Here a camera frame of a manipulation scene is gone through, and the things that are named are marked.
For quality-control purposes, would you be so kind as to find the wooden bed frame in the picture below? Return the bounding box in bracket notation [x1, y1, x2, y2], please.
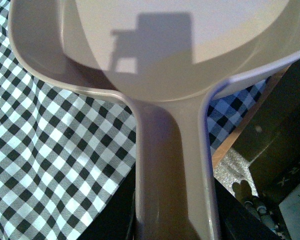
[212, 65, 291, 169]

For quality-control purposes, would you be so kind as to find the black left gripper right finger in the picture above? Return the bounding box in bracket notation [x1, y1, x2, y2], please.
[214, 179, 279, 240]

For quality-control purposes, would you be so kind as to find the beige plastic dustpan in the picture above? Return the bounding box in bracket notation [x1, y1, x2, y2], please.
[8, 0, 300, 240]

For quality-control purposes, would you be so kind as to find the black white checkered bedsheet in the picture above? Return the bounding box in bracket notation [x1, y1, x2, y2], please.
[0, 0, 273, 240]

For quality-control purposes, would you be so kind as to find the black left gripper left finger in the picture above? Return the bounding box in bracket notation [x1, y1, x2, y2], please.
[78, 169, 136, 240]

